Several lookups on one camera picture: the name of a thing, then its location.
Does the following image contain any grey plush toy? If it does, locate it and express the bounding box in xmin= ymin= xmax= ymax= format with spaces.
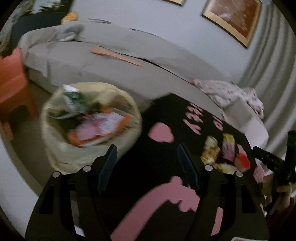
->
xmin=57 ymin=24 xmax=84 ymax=42

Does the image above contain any right hand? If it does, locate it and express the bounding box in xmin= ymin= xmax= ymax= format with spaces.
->
xmin=261 ymin=174 xmax=292 ymax=215

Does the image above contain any pink floral blanket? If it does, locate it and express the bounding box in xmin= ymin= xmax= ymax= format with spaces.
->
xmin=191 ymin=79 xmax=264 ymax=120

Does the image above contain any yellow white snack wrapper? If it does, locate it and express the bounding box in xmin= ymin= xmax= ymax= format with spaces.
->
xmin=214 ymin=163 xmax=238 ymax=175

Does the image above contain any red plastic child chair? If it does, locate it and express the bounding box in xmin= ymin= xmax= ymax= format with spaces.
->
xmin=1 ymin=47 xmax=39 ymax=140

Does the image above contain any black pink table cloth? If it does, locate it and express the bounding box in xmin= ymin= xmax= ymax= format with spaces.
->
xmin=25 ymin=94 xmax=269 ymax=240

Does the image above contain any orange flat stick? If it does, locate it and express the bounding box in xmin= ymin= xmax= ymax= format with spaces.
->
xmin=89 ymin=46 xmax=142 ymax=66

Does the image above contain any yellow plush toy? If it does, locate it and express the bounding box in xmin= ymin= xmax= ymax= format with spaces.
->
xmin=61 ymin=12 xmax=78 ymax=23

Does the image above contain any cream noodle packet wrapper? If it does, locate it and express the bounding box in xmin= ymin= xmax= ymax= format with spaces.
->
xmin=200 ymin=136 xmax=220 ymax=165

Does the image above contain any right framed red picture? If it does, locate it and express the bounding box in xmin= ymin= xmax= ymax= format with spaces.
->
xmin=202 ymin=0 xmax=262 ymax=48

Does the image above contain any grey covered sofa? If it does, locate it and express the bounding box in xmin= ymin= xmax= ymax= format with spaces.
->
xmin=18 ymin=21 xmax=268 ymax=148

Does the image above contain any green white carton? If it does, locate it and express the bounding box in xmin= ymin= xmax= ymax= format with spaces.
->
xmin=62 ymin=84 xmax=81 ymax=112

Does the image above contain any yellow pink wrapper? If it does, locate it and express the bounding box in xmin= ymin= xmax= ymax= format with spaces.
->
xmin=222 ymin=133 xmax=235 ymax=162

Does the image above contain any grey curtain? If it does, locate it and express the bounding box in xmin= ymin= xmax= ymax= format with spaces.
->
xmin=239 ymin=1 xmax=295 ymax=158

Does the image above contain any yellow plastic trash bag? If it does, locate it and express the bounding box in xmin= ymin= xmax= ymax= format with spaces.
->
xmin=41 ymin=82 xmax=142 ymax=174

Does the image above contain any red white wrapper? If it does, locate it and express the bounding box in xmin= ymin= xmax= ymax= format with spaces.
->
xmin=234 ymin=145 xmax=251 ymax=172

